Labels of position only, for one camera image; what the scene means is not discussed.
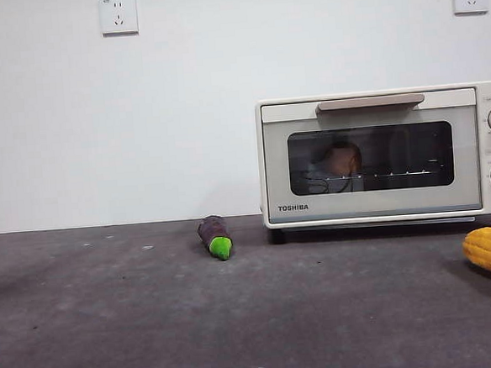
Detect grey-green glass oven door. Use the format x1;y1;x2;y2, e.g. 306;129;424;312
259;87;485;225

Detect brown potato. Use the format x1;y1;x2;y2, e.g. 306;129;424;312
320;139;365;178

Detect cream toaster oven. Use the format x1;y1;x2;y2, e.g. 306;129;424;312
254;81;491;246

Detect metal wire oven rack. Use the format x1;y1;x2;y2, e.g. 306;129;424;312
303;165;445;186

